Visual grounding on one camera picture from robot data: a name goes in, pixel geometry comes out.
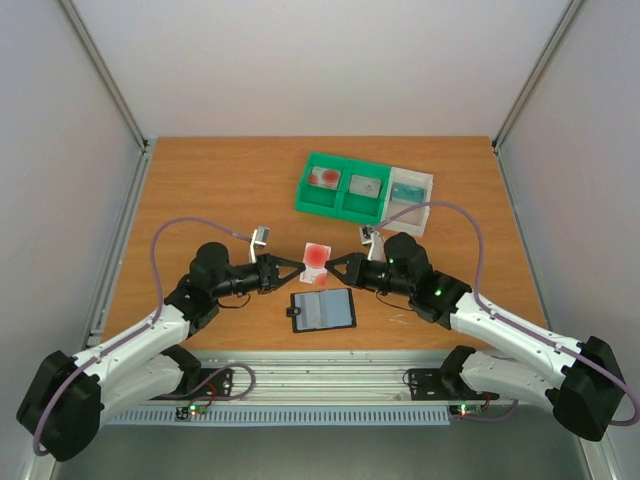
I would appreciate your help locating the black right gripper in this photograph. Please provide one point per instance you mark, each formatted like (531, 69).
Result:
(356, 271)

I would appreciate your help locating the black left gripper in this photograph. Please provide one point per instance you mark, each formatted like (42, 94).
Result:
(269, 272)

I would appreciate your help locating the red dotted card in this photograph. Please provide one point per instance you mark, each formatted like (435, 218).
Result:
(314, 258)
(327, 178)

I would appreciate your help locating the black leather card holder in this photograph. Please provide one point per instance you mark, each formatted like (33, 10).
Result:
(322, 310)

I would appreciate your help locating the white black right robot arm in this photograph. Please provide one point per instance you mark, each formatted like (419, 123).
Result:
(579, 382)

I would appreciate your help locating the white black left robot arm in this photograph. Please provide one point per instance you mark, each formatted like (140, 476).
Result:
(72, 396)

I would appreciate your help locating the grey card in bin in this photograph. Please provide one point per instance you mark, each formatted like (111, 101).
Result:
(365, 186)

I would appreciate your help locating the teal card in bin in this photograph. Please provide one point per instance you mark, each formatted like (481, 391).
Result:
(407, 194)

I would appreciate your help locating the red dotted card in bin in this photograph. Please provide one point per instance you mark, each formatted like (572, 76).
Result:
(327, 178)

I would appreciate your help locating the green middle bin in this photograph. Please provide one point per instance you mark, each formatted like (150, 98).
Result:
(360, 209)

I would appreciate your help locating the green bin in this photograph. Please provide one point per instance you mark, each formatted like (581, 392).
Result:
(315, 200)
(360, 209)

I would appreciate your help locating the green left bin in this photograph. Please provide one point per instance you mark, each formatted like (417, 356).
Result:
(315, 200)

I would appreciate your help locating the white right bin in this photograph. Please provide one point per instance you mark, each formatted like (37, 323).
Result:
(413, 222)

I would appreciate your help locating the left controller board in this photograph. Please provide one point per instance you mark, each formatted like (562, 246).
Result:
(192, 411)

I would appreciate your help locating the controller board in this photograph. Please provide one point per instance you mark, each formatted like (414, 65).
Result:
(466, 409)
(192, 411)

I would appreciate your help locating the right controller board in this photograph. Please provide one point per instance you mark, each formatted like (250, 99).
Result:
(466, 409)

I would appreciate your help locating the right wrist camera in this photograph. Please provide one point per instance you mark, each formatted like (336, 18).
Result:
(372, 240)

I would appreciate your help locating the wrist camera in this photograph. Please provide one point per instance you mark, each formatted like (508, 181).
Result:
(372, 240)
(258, 241)

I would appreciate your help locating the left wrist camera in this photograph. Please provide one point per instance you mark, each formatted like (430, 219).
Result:
(258, 241)

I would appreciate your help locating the aluminium frame rail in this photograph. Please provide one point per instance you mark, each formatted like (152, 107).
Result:
(352, 377)

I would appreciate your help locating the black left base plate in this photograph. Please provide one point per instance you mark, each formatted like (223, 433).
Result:
(204, 384)

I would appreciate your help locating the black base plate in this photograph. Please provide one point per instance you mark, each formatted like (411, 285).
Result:
(427, 384)
(204, 384)

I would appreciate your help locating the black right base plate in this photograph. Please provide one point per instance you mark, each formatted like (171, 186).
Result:
(427, 384)

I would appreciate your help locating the grey slotted cable duct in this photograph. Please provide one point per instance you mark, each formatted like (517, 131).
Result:
(275, 416)

